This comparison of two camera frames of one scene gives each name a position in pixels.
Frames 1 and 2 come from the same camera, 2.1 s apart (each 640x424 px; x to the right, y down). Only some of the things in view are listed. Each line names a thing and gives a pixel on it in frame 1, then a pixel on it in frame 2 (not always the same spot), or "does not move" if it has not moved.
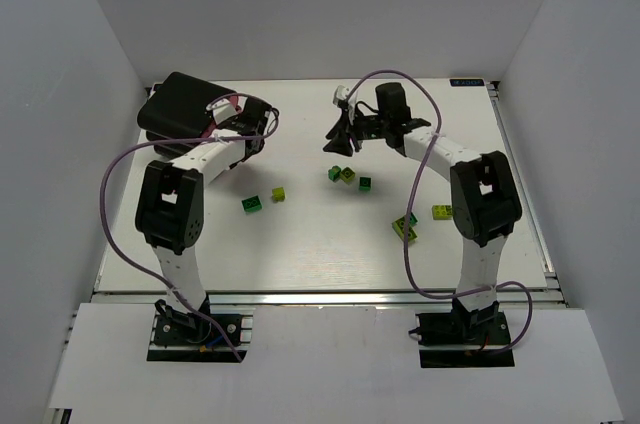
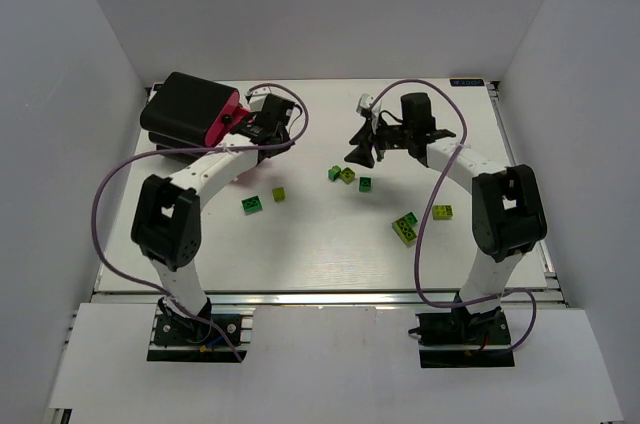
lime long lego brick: x=399 y=227 does not move
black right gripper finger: x=340 y=143 to x=361 y=155
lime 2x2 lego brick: x=278 y=194 does not move
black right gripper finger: x=340 y=125 to x=365 y=135
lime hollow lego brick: x=347 y=174 does not move
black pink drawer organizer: x=179 y=108 does not move
